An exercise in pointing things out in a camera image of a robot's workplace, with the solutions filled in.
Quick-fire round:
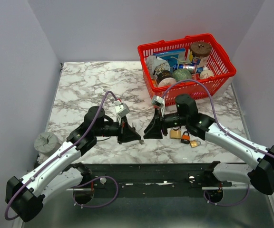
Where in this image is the orange black padlock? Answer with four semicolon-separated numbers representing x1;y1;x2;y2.
180;131;190;144

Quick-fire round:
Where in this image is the red soda can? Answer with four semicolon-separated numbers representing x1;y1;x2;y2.
191;74;200;81

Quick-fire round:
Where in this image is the small brass padlock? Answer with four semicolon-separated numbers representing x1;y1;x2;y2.
190;140;201;148

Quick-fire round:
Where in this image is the green melon ball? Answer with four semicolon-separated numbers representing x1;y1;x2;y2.
172;69;192;82

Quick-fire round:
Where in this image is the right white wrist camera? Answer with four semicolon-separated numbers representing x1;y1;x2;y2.
151;95;165;117

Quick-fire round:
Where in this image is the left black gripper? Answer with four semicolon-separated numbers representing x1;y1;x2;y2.
95;115;141;145

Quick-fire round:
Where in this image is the grey tape roll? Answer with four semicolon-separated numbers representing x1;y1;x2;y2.
34;132;61;156

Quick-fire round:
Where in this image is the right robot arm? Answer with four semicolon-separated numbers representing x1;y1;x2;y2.
144;94;274;195

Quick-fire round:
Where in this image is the blue soda can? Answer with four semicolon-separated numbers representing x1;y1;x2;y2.
180;64;204;74

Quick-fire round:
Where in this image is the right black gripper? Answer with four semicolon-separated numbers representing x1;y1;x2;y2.
144;108;188;140

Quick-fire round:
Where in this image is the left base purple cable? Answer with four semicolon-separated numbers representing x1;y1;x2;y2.
73;174;120;209

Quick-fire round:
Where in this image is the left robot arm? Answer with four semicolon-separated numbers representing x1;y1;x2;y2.
5;103;141;222

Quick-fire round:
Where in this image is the black label cup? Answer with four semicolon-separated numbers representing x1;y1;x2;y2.
156;70;176;87

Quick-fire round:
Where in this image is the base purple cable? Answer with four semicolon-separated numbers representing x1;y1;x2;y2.
73;174;120;209
203;182;250;207

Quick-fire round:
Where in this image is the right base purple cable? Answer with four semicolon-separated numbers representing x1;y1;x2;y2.
203;182;250;207

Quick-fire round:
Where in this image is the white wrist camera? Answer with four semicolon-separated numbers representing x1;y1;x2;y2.
151;95;165;117
114;100;130;118

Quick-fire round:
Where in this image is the large brass padlock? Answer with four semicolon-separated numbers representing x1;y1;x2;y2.
170;128;182;140

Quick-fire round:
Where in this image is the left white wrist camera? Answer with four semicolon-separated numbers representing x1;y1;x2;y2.
114;100;130;118

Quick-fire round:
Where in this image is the blue book box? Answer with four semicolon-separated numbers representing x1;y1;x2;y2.
154;48;186;68

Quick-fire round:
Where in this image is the white snack bag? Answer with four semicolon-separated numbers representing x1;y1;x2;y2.
146;55;170;76

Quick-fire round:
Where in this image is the red plastic basket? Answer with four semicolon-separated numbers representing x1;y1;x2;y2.
137;33;236;106

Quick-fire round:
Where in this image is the white round bottle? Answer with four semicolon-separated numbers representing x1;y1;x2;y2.
199;66;215;79

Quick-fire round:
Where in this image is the brown lid canister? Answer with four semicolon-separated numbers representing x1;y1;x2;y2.
188;41;212;67

